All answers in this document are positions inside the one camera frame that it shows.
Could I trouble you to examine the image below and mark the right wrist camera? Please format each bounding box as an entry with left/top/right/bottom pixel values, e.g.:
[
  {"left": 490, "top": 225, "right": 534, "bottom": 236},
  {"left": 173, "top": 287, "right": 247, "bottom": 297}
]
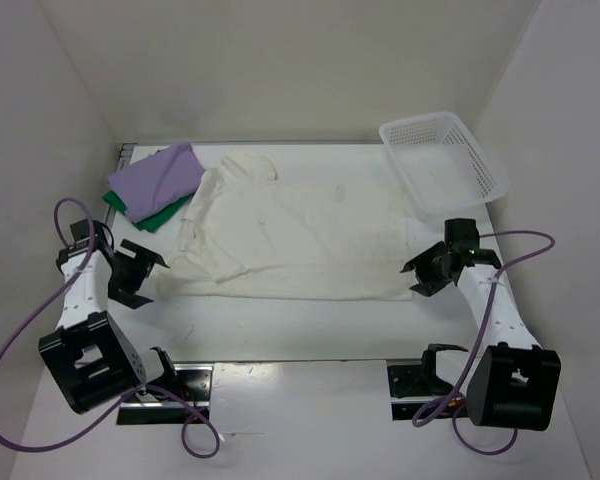
[{"left": 444, "top": 218, "right": 480, "bottom": 251}]

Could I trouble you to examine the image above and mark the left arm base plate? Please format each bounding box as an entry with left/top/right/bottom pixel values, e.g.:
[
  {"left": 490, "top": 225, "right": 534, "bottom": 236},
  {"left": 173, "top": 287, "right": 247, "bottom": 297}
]
[{"left": 116, "top": 363, "right": 214, "bottom": 426}]

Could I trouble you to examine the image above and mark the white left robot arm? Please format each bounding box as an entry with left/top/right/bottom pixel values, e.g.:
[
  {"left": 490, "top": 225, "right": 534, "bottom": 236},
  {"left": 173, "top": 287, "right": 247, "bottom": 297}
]
[{"left": 38, "top": 238, "right": 180, "bottom": 414}]

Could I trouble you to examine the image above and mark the lavender t shirt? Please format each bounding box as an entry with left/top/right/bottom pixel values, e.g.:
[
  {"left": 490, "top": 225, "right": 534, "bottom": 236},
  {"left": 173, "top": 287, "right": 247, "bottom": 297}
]
[{"left": 107, "top": 143, "right": 205, "bottom": 222}]

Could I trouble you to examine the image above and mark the cream t shirt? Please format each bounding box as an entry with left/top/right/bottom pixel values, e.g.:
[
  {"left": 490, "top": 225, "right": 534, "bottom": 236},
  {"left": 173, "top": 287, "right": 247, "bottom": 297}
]
[{"left": 157, "top": 152, "right": 413, "bottom": 301}]

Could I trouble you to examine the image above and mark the aluminium table edge rail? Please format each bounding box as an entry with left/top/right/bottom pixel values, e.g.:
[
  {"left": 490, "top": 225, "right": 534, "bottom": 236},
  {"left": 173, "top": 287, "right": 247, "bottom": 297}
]
[{"left": 101, "top": 143, "right": 137, "bottom": 230}]

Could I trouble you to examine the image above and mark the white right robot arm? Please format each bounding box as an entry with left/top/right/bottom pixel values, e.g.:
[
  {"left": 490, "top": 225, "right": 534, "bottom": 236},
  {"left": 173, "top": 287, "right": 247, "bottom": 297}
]
[{"left": 402, "top": 242, "right": 561, "bottom": 431}]

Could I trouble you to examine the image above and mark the white plastic basket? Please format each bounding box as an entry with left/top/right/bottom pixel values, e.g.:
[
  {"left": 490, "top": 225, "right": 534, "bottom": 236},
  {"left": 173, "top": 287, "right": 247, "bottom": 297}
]
[{"left": 379, "top": 112, "right": 509, "bottom": 219}]

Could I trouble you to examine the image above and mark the green t shirt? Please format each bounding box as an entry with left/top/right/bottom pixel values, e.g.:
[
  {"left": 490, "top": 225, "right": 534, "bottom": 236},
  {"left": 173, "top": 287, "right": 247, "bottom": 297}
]
[{"left": 102, "top": 190, "right": 193, "bottom": 234}]

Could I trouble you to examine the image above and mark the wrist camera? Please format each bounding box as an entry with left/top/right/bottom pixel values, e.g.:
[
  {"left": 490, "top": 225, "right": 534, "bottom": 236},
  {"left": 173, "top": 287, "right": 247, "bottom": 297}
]
[
  {"left": 70, "top": 219, "right": 114, "bottom": 253},
  {"left": 444, "top": 218, "right": 480, "bottom": 251}
]

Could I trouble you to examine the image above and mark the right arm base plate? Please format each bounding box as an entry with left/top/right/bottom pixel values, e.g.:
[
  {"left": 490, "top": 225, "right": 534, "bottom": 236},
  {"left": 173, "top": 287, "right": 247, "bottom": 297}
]
[{"left": 386, "top": 359, "right": 452, "bottom": 421}]

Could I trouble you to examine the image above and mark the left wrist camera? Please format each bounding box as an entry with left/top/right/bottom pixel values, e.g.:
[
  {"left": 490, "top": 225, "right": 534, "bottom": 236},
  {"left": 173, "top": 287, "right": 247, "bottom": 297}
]
[{"left": 70, "top": 219, "right": 114, "bottom": 253}]

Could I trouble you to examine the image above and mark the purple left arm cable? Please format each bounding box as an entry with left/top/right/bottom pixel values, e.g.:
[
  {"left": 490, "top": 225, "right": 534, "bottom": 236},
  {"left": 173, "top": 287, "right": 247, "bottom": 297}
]
[{"left": 0, "top": 198, "right": 224, "bottom": 459}]

